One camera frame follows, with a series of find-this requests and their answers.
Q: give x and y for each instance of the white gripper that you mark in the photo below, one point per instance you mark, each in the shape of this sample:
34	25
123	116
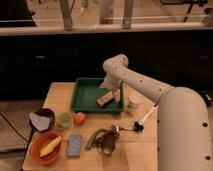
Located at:
112	84

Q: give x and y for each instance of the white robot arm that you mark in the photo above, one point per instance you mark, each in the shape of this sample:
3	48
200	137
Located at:
183	133

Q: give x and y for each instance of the green plastic tray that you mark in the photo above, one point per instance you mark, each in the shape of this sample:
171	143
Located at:
85	94

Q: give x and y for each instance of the green pea pod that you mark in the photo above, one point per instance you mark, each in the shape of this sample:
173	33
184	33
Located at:
92	138

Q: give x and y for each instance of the metal measuring cup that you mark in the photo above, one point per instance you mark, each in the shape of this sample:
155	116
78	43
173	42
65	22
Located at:
107	141

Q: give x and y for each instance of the green small cup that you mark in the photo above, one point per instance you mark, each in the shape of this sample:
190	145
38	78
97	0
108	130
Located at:
64	120

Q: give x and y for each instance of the blue sponge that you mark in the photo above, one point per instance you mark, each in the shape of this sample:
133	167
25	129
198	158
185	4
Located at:
74	145

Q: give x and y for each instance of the dark brown bowl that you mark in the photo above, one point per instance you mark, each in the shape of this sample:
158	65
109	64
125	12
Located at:
47	113

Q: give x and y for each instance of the white crumpled cloth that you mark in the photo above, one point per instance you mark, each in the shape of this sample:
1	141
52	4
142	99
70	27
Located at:
41	123

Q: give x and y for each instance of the orange plastic bowl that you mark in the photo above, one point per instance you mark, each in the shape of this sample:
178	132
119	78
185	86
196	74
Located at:
39	142

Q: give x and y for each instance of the yellow corn cob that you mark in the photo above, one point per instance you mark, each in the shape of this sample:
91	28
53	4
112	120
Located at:
50	147

